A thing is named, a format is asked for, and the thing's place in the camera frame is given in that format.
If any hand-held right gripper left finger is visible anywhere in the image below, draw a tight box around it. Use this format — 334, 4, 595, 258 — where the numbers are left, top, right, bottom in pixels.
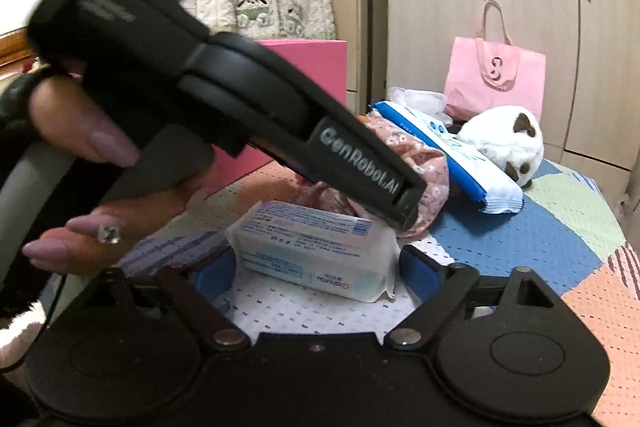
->
90, 251, 251, 352

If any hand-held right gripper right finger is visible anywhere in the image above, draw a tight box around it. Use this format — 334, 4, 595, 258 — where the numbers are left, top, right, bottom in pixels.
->
384, 246, 557, 352

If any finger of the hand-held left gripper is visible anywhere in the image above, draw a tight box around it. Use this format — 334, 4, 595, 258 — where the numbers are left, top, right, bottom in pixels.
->
274, 156, 328, 188

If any white tissue pack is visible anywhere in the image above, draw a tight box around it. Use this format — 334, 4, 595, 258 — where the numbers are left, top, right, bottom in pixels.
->
225, 199, 402, 304

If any pink floral cloth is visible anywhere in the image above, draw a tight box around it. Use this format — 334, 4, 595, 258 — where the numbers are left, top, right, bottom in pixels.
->
294, 112, 452, 239

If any pink storage box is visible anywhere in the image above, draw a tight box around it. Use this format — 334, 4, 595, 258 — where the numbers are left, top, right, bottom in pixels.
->
199, 38, 349, 198

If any blue and white packet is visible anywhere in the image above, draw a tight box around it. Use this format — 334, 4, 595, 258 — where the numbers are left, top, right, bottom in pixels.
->
369, 101, 524, 214

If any person's left hand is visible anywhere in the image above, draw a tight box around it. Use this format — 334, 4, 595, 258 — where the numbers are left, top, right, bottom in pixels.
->
22, 73, 212, 271

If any wooden headboard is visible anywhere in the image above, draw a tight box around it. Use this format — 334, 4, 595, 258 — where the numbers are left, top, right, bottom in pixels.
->
0, 27, 37, 74

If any patchwork blanket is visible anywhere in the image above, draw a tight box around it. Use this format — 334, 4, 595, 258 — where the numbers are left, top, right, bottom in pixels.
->
40, 157, 640, 427

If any clear plastic bag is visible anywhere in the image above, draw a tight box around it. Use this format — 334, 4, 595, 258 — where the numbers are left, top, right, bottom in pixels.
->
389, 86, 449, 114

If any white plush toy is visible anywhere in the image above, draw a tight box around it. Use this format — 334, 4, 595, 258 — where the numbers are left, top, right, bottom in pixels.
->
456, 105, 546, 188

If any pink tote bag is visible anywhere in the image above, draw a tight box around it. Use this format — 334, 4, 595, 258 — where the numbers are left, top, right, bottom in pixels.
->
444, 0, 547, 122

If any beige wardrobe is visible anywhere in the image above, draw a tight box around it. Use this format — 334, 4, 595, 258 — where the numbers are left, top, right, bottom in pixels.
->
384, 0, 640, 174

